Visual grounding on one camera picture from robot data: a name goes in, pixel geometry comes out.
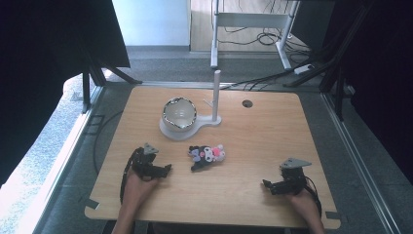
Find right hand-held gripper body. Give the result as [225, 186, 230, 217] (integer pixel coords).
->
[278, 157, 313, 197]

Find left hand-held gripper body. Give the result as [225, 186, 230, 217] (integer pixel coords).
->
[131, 142, 164, 180]

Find person's right hand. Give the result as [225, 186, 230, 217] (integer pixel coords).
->
[285, 188, 317, 213]

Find person's left hand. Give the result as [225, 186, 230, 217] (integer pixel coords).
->
[124, 169, 160, 209]

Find black and pink plush toy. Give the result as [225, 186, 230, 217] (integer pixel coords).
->
[187, 143, 227, 173]

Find round metal bowl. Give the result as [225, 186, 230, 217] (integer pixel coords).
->
[162, 97, 199, 134]

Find black metal stand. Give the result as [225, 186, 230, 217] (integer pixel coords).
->
[81, 48, 144, 115]
[282, 0, 374, 122]

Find white power strip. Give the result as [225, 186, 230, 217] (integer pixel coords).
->
[293, 63, 316, 75]

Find black curtain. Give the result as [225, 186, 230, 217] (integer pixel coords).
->
[324, 0, 413, 186]
[0, 0, 131, 188]

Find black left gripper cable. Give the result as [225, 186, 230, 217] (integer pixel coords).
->
[119, 147, 144, 207]

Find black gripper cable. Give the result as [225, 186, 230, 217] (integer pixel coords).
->
[119, 147, 144, 207]
[304, 175, 323, 218]

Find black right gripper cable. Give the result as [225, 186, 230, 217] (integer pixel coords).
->
[304, 175, 323, 218]

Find white stand with post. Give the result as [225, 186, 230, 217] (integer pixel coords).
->
[158, 69, 223, 141]

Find black floor cables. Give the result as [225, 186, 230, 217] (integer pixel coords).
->
[216, 0, 325, 92]

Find white metal table frame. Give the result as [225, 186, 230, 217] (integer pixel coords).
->
[209, 0, 300, 71]

